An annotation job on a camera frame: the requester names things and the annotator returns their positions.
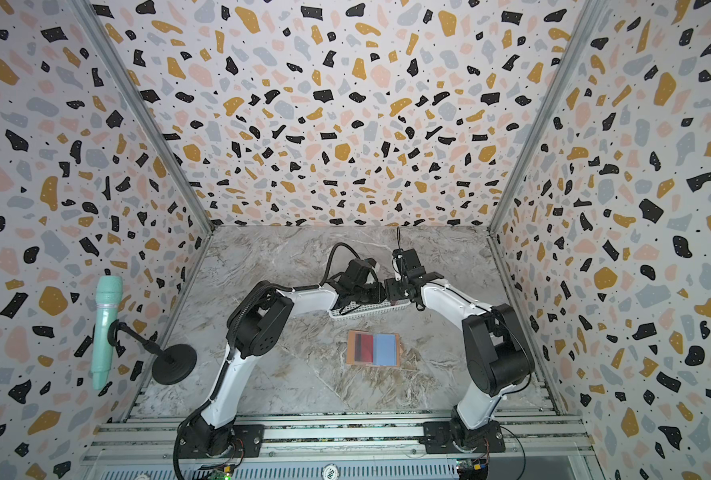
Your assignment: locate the white plastic basket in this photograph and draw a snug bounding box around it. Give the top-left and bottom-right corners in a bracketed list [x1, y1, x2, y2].
[328, 282, 411, 320]

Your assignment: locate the red VIP card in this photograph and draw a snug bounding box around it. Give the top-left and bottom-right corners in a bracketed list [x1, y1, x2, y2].
[353, 333, 373, 364]

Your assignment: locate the aluminium mounting rail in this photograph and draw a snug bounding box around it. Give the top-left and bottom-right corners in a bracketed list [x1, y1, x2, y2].
[76, 409, 607, 479]

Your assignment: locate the tan leather card holder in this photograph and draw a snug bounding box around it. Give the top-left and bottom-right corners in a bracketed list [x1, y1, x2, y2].
[345, 330, 401, 368]

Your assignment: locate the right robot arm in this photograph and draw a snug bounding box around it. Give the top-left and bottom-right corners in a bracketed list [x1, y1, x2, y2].
[385, 248, 535, 451]

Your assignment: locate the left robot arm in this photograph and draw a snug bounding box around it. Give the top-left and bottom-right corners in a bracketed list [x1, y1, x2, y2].
[175, 258, 387, 456]

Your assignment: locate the mint green microphone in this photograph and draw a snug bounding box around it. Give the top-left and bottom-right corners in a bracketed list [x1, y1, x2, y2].
[90, 276, 123, 391]

